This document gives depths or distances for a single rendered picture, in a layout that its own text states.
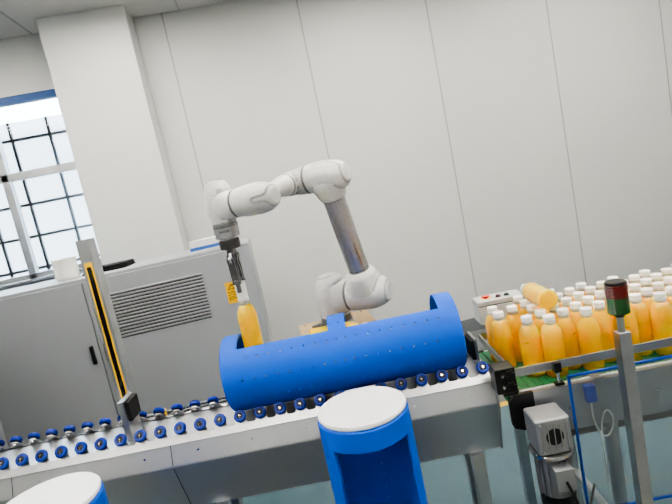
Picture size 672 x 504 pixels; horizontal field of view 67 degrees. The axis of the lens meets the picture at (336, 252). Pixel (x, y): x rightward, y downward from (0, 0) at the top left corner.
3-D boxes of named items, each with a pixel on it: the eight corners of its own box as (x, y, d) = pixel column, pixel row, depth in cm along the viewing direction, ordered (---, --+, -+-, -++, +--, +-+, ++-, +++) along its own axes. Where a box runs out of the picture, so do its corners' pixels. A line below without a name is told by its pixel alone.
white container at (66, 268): (61, 279, 355) (55, 259, 353) (84, 274, 357) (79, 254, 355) (52, 283, 339) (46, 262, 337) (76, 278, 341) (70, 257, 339)
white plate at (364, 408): (301, 410, 163) (302, 414, 163) (348, 439, 139) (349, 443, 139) (371, 378, 177) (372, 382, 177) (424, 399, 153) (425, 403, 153)
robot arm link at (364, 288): (359, 299, 264) (399, 295, 254) (349, 317, 251) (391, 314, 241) (308, 159, 235) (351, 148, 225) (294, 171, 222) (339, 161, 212)
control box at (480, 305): (475, 319, 228) (471, 297, 227) (519, 310, 228) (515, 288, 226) (481, 325, 218) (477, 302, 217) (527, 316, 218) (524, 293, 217)
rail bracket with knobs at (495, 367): (490, 388, 181) (486, 361, 180) (510, 384, 181) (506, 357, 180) (499, 400, 171) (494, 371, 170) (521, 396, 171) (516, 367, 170)
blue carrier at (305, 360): (244, 385, 213) (226, 324, 205) (451, 344, 211) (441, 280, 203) (234, 428, 186) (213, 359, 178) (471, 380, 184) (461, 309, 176)
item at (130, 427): (137, 429, 204) (127, 392, 202) (147, 427, 204) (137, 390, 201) (127, 441, 194) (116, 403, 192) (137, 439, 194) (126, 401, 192)
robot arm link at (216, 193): (203, 227, 184) (232, 221, 178) (193, 184, 182) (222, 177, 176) (222, 222, 193) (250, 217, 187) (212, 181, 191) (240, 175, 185)
